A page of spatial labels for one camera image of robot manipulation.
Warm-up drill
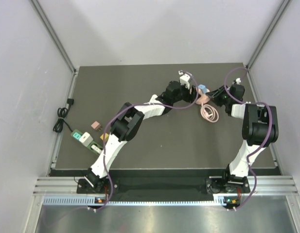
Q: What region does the pink coiled cable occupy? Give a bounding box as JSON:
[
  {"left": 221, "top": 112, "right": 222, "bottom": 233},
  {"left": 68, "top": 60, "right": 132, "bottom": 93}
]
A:
[{"left": 200, "top": 103, "right": 220, "bottom": 123}]

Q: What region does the pink plug adapter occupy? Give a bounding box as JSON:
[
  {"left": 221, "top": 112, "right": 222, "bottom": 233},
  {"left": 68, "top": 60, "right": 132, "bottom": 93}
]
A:
[{"left": 91, "top": 121, "right": 103, "bottom": 132}]

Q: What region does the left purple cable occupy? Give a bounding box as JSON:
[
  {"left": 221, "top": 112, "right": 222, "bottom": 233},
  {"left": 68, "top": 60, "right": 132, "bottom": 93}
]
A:
[{"left": 41, "top": 70, "right": 199, "bottom": 228}]

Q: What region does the purple cable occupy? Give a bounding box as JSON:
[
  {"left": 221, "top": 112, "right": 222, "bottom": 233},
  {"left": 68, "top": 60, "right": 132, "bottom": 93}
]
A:
[
  {"left": 224, "top": 67, "right": 272, "bottom": 213},
  {"left": 41, "top": 70, "right": 199, "bottom": 228}
]

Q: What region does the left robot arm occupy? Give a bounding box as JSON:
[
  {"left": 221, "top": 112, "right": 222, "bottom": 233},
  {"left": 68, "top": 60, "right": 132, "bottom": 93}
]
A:
[{"left": 84, "top": 81, "right": 199, "bottom": 193}]

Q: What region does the blue plug adapter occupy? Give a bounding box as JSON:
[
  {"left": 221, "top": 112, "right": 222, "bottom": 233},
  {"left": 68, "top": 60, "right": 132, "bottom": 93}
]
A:
[{"left": 198, "top": 84, "right": 208, "bottom": 94}]

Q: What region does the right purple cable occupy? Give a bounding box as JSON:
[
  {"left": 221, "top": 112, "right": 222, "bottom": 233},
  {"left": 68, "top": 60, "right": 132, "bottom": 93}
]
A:
[{"left": 224, "top": 67, "right": 272, "bottom": 213}]

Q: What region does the yellow plug adapter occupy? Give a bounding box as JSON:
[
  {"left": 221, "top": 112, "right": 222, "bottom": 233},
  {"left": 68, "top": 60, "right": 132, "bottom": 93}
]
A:
[{"left": 100, "top": 133, "right": 109, "bottom": 141}]

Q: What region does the green power strip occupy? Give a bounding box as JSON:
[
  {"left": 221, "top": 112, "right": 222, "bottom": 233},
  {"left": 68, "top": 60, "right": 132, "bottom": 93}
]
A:
[{"left": 71, "top": 130, "right": 103, "bottom": 155}]

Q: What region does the white plug adapter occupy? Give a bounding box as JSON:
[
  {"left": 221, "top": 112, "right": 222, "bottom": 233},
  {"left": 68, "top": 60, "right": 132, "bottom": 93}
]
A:
[{"left": 79, "top": 132, "right": 93, "bottom": 147}]

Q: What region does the white cylindrical plug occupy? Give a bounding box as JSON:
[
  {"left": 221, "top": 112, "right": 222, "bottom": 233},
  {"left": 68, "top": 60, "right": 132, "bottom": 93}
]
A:
[{"left": 90, "top": 144, "right": 102, "bottom": 154}]

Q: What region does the pink round socket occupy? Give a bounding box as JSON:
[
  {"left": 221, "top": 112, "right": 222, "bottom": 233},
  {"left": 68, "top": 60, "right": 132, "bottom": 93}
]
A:
[{"left": 195, "top": 89, "right": 210, "bottom": 105}]

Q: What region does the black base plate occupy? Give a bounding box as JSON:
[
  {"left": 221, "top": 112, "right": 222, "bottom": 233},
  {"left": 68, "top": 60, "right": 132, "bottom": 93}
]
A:
[{"left": 76, "top": 168, "right": 250, "bottom": 202}]

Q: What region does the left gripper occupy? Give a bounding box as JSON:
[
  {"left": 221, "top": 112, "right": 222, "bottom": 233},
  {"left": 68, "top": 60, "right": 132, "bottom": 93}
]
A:
[{"left": 171, "top": 81, "right": 200, "bottom": 103}]

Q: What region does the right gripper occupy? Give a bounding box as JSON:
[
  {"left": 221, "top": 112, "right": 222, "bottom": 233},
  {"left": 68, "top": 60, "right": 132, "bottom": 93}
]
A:
[{"left": 207, "top": 85, "right": 232, "bottom": 107}]

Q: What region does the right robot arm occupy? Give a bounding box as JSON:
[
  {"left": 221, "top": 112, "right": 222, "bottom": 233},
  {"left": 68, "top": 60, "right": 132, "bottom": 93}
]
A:
[{"left": 206, "top": 84, "right": 279, "bottom": 194}]

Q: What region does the black power cable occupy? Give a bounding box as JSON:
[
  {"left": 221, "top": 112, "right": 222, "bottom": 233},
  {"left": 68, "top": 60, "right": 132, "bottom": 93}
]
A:
[{"left": 53, "top": 98, "right": 75, "bottom": 133}]

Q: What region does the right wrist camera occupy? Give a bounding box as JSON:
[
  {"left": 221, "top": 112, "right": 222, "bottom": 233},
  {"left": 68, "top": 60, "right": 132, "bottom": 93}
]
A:
[{"left": 233, "top": 78, "right": 242, "bottom": 84}]

